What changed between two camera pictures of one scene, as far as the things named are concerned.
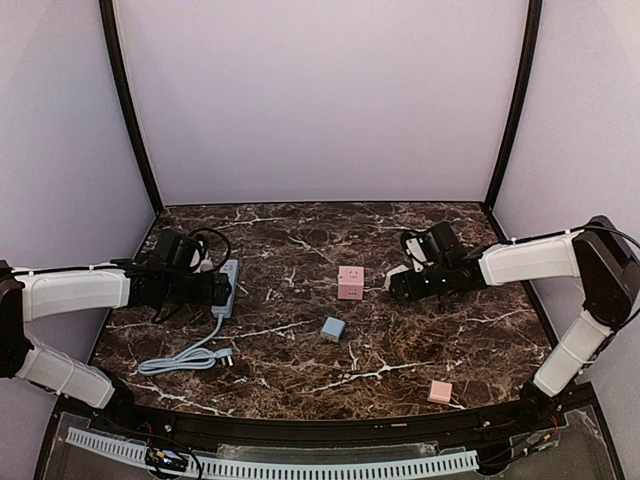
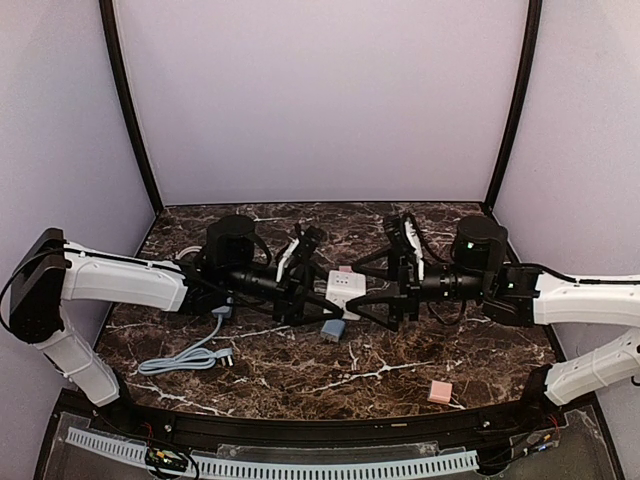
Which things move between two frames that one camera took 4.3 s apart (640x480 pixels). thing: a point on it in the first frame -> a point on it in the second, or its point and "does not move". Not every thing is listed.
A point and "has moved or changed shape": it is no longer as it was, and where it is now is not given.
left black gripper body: (220, 288) -> (294, 292)
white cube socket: (400, 269) has moved or changed shape
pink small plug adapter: (441, 392) does not move
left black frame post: (107, 9) does not move
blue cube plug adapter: (333, 328) does not move
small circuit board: (155, 457) does not move
